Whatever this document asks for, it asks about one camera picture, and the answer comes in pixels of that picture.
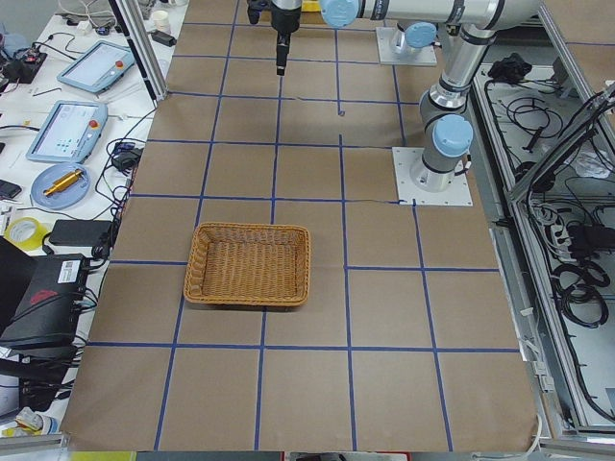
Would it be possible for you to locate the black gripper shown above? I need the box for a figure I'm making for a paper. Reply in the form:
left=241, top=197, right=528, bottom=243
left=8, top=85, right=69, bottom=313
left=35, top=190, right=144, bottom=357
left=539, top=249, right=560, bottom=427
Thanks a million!
left=271, top=0, right=302, bottom=76

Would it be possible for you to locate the aluminium frame post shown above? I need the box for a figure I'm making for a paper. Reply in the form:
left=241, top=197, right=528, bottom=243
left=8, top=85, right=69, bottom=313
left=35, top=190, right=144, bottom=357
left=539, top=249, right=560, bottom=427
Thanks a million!
left=110, top=0, right=168, bottom=102

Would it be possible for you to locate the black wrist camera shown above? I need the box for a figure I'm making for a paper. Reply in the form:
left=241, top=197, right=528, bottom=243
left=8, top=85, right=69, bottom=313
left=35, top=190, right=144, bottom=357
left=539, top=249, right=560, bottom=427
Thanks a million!
left=247, top=0, right=270, bottom=25

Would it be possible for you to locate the brass cylinder tool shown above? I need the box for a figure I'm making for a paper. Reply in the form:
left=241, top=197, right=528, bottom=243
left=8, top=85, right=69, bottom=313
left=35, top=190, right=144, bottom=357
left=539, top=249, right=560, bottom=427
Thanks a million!
left=43, top=169, right=85, bottom=197

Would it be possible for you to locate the white paper cup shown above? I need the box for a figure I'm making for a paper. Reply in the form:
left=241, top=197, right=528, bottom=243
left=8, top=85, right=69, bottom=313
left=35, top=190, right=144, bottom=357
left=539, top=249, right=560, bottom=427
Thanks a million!
left=151, top=10, right=171, bottom=34

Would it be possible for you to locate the yellow tape roll on desk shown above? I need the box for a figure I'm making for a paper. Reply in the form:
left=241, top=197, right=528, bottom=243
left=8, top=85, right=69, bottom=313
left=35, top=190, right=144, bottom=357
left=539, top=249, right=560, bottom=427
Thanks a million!
left=4, top=217, right=49, bottom=252

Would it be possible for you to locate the blue teach pendant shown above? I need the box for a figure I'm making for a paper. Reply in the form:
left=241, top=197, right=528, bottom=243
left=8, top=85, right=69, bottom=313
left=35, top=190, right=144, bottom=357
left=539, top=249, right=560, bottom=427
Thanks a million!
left=57, top=40, right=135, bottom=94
left=26, top=100, right=108, bottom=163

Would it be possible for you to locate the lower blue teach pendant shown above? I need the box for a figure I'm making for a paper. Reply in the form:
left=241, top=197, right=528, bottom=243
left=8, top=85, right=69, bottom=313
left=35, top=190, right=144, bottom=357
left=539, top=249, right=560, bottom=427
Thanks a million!
left=26, top=100, right=108, bottom=163

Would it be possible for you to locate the blue plate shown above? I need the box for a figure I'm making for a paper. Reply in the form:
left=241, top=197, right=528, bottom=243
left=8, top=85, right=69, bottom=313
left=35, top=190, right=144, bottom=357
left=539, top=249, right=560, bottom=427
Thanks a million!
left=30, top=162, right=91, bottom=210

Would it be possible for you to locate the brown wicker basket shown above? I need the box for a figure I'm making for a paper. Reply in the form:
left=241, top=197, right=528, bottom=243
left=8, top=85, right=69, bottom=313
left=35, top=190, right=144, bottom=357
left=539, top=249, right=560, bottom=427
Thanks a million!
left=184, top=222, right=311, bottom=307

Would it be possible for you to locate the upper blue teach pendant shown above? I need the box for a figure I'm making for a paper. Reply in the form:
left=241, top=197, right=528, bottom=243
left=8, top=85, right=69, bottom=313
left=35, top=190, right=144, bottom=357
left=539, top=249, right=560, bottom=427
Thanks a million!
left=57, top=40, right=135, bottom=94

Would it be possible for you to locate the black computer box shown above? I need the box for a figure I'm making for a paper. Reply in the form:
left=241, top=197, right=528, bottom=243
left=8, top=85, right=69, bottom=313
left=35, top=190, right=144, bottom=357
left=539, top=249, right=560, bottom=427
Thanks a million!
left=1, top=238, right=90, bottom=351

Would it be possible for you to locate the black power adapter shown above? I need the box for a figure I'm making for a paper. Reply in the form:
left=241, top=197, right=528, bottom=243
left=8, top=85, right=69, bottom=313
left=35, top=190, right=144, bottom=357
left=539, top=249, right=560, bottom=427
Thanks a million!
left=48, top=220, right=111, bottom=247

